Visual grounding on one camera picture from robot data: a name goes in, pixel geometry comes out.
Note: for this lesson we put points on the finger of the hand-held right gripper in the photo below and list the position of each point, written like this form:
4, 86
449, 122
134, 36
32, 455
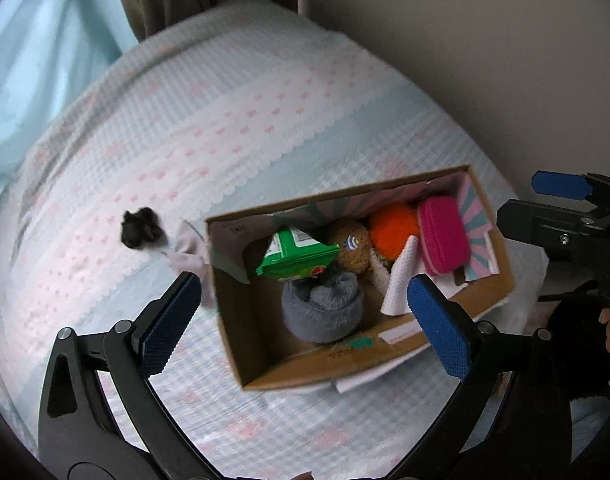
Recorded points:
560, 185
535, 227

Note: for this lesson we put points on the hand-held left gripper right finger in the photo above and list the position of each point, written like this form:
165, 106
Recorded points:
440, 332

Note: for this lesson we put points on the orange pompom ball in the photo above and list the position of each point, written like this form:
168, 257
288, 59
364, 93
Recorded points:
392, 232

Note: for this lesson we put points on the brown plush toy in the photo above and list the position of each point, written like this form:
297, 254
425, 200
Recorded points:
352, 255

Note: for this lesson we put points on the green snack packet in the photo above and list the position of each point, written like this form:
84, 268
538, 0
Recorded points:
295, 257

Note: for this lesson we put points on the white cloth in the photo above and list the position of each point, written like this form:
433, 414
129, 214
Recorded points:
401, 280

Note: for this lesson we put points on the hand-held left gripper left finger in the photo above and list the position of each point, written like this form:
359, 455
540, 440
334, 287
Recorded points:
170, 325

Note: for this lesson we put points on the light grey sock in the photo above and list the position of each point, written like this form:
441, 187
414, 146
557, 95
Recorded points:
187, 247

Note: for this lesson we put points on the pink zip pouch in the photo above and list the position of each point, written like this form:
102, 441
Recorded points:
442, 235

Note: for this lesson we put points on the light blue hanging cloth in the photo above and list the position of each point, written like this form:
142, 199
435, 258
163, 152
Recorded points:
35, 60

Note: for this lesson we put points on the bed with patterned sheet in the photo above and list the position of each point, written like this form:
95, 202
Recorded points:
210, 110

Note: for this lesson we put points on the cardboard box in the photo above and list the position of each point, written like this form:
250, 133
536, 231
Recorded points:
265, 355

